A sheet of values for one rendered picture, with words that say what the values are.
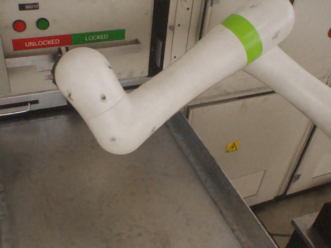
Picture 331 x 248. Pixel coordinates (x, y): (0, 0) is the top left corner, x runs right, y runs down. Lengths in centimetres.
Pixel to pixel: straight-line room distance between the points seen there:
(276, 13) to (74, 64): 45
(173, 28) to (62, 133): 45
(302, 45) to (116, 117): 93
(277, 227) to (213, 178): 112
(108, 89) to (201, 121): 76
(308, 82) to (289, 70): 6
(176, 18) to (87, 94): 53
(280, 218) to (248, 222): 124
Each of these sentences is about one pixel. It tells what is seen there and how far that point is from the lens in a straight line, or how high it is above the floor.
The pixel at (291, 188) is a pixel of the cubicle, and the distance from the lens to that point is 220.
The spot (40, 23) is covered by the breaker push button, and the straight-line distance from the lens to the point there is 111.
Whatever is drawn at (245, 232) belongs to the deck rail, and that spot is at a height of 85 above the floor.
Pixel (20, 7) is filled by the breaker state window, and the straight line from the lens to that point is 110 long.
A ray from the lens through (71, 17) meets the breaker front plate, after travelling 113.
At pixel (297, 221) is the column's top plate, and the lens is 120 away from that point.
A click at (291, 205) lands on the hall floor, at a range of 228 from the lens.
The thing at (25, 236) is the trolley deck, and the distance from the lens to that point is 96.
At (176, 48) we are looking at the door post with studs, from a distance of 124.
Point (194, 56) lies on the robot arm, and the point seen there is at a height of 122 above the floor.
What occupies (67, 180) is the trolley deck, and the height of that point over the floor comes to 85.
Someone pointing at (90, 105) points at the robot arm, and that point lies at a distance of 74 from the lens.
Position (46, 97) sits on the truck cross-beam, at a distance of 123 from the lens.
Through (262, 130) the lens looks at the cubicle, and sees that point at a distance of 168.
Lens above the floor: 162
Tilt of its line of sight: 39 degrees down
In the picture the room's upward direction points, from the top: 7 degrees clockwise
